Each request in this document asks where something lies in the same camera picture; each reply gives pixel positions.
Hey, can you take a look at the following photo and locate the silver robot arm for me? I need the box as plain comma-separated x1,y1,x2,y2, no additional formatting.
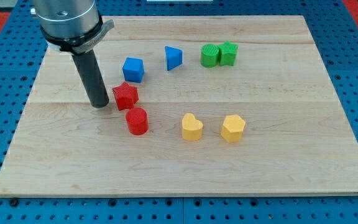
30,0,114,55

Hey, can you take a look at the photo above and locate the yellow heart block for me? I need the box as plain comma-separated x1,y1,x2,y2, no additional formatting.
181,113,203,141

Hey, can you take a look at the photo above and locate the wooden board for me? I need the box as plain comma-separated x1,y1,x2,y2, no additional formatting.
0,16,358,198

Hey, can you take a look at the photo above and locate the red cylinder block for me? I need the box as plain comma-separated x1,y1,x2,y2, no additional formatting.
126,108,149,135

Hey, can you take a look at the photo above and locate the red star block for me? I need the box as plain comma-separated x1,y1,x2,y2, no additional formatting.
112,82,139,111

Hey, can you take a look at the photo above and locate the blue triangle block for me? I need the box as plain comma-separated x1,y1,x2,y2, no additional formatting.
165,46,183,71

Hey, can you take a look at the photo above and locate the yellow hexagon block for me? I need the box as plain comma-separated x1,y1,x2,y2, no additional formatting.
221,114,246,142

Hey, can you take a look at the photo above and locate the blue cube block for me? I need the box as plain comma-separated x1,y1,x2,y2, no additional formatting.
122,57,144,83

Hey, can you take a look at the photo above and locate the green cylinder block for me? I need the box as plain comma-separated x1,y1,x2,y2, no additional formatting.
200,44,219,68

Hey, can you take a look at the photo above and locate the green star block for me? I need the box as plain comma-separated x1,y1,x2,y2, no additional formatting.
218,41,238,66

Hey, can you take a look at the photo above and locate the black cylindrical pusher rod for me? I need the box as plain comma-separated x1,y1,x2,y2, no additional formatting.
72,50,109,108

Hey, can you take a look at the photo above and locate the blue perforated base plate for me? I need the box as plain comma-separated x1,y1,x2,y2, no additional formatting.
0,0,358,223

